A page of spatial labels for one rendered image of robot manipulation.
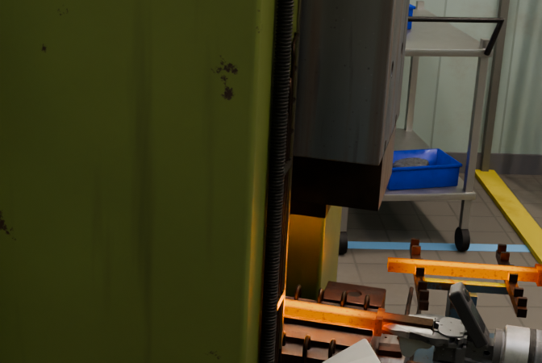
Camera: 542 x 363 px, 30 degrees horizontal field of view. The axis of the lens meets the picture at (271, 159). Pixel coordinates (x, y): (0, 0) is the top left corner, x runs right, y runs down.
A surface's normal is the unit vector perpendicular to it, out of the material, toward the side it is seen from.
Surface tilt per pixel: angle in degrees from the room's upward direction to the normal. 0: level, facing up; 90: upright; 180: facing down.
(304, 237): 90
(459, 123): 90
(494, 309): 0
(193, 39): 90
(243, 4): 90
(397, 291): 0
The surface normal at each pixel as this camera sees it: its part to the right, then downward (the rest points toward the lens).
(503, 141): 0.06, 0.33
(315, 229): -0.22, 0.30
